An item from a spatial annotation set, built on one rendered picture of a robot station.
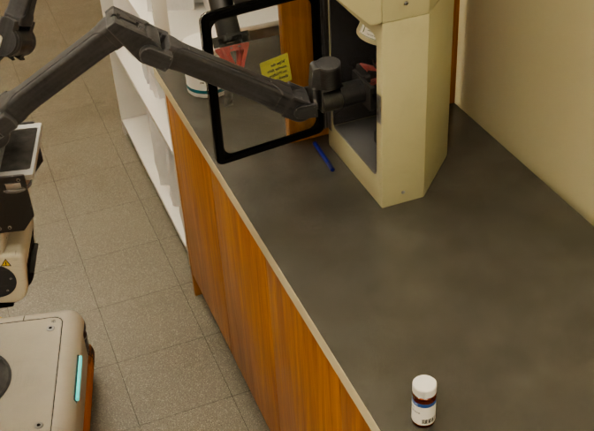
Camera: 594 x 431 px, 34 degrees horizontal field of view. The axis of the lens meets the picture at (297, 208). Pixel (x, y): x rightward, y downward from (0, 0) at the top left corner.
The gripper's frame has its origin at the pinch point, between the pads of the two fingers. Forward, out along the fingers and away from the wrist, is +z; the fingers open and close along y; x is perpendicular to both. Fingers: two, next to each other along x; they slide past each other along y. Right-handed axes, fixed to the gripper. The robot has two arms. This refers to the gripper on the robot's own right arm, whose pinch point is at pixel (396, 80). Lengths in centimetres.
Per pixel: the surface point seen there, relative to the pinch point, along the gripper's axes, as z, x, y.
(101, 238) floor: -66, 116, 134
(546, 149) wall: 31.7, 19.5, -16.9
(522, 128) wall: 31.6, 19.1, -6.3
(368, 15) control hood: -13.1, -25.8, -14.9
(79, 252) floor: -76, 115, 129
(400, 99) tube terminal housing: -6.0, -4.1, -14.8
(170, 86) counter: -41, 23, 68
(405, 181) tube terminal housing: -5.3, 18.1, -14.7
